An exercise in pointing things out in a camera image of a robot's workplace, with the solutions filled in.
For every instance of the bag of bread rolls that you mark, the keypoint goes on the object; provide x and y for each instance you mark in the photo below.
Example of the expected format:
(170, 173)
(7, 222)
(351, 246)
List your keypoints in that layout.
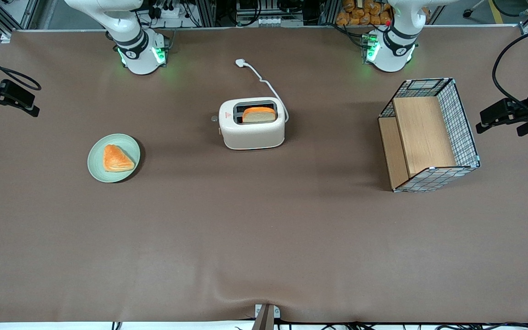
(360, 16)

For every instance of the white socket strip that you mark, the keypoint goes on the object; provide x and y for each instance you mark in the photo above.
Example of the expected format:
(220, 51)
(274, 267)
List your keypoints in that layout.
(268, 21)

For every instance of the orange triangular pastry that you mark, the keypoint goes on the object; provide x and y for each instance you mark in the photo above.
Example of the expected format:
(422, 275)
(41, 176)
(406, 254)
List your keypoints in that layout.
(115, 160)

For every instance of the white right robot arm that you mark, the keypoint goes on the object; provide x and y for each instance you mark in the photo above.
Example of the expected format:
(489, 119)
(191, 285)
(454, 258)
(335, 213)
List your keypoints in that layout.
(138, 59)

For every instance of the pale green round plate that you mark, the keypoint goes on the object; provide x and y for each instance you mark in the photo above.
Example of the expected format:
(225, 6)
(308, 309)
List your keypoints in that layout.
(96, 165)

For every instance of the white power strip with plugs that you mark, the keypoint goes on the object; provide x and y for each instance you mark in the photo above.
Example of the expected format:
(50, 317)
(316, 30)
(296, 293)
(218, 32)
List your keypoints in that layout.
(167, 13)

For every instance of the toast bread slice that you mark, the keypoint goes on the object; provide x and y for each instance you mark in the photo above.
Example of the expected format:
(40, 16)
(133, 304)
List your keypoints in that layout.
(259, 115)

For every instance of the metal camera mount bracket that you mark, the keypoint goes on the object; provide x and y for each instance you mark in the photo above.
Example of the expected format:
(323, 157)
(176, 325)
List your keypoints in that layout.
(266, 318)

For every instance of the cream white toaster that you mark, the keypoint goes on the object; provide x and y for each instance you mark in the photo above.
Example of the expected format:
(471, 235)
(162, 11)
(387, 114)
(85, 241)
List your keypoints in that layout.
(252, 135)

